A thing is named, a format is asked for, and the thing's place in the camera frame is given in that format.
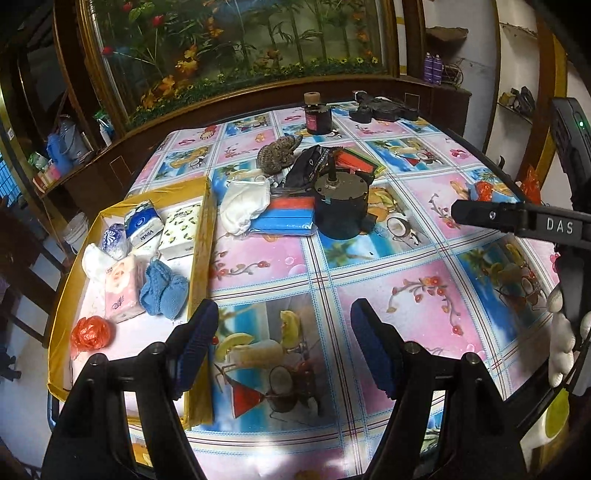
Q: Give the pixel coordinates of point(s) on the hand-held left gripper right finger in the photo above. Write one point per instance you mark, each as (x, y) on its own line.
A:
(369, 346)

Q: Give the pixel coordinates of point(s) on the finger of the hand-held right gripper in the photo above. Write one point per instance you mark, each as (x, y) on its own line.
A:
(489, 214)

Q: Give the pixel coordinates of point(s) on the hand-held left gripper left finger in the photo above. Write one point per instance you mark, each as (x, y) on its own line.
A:
(198, 346)

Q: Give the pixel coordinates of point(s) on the orange plastic bag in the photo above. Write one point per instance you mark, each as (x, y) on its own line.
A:
(485, 190)
(531, 184)
(92, 333)

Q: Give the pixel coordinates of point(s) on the blue knitted cloth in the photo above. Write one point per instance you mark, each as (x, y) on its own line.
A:
(164, 290)

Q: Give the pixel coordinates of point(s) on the yellow cardboard box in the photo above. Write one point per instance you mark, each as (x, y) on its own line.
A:
(203, 240)

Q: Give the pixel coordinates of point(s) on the lemon print tissue pack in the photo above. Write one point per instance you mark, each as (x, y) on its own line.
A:
(180, 230)

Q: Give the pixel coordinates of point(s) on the white towel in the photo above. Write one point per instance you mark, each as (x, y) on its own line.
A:
(94, 263)

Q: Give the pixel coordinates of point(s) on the person's right hand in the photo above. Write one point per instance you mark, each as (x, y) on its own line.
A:
(561, 341)

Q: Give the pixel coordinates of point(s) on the black shelf item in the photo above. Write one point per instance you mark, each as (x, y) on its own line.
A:
(524, 100)

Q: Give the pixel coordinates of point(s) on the printed tablecloth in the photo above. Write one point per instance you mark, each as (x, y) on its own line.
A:
(369, 258)

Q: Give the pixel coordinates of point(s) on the pink tissue pack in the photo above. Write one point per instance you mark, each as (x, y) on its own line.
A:
(122, 290)

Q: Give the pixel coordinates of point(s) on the blue white small tissue pack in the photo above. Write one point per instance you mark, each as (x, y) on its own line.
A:
(114, 240)

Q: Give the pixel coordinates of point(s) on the black electric motor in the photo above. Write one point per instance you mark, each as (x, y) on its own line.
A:
(341, 212)

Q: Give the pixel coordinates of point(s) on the red green packet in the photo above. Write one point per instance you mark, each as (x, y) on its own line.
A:
(360, 161)

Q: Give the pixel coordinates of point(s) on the white cloth on table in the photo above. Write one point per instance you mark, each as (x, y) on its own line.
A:
(244, 205)

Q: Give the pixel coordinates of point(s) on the black hand tool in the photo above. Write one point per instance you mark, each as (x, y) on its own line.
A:
(383, 110)

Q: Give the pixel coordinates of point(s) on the blue red sponge pack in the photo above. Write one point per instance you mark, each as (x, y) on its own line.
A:
(281, 217)

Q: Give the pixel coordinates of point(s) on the white plastic bucket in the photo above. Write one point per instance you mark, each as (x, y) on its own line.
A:
(76, 230)

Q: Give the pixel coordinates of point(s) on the black foil bag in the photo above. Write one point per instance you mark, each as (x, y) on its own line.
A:
(307, 166)

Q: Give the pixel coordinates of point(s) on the dark jar with wooden lid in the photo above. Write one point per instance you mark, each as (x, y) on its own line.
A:
(317, 120)

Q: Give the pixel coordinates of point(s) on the white bottle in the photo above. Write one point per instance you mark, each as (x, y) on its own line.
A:
(105, 134)

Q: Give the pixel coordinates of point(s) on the framed aquarium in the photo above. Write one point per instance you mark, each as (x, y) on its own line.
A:
(231, 37)

